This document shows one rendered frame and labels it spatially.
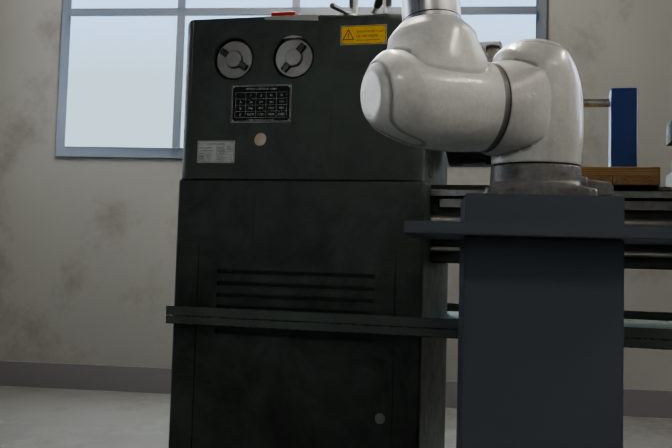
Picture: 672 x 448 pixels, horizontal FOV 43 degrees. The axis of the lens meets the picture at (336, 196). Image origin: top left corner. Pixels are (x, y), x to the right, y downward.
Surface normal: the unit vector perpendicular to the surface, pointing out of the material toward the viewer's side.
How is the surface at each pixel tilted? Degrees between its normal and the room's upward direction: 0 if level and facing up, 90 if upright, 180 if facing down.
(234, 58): 90
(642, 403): 90
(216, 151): 90
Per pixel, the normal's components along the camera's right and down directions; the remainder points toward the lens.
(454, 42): 0.32, -0.28
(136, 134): -0.11, -0.07
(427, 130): 0.05, 0.71
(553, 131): 0.18, -0.01
